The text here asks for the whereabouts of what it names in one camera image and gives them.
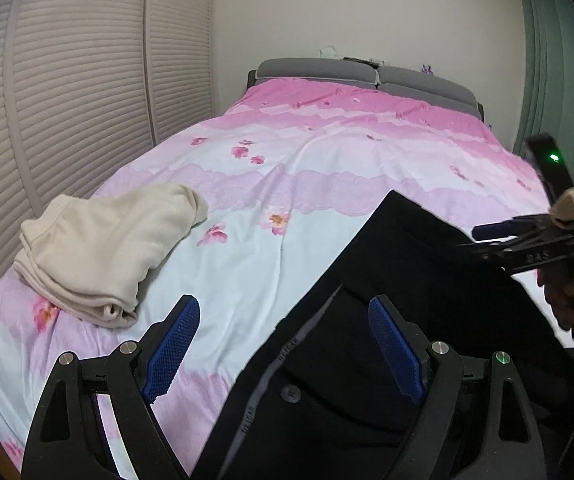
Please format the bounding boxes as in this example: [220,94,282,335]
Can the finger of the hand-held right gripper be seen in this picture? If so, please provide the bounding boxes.
[472,216,552,241]
[457,237,532,263]

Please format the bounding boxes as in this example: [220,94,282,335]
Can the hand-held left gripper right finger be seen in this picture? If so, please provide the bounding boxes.
[368,295,550,480]

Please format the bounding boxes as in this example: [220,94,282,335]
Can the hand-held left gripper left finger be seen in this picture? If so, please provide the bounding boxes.
[21,294,201,480]

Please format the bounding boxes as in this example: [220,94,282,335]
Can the black pants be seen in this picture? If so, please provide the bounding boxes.
[194,190,574,480]

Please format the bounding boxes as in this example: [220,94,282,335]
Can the person's right hand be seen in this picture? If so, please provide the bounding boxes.
[538,247,574,332]

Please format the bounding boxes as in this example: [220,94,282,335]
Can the folded beige garment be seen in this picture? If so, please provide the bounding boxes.
[14,182,210,330]

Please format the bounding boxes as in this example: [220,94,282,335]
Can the grey headboard cushion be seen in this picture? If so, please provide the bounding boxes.
[256,58,380,93]
[377,65,478,112]

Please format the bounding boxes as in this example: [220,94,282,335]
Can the green curtain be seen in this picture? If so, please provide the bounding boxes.
[512,0,574,201]

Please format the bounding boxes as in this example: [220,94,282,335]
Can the pink floral blanket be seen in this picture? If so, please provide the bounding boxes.
[0,77,560,480]

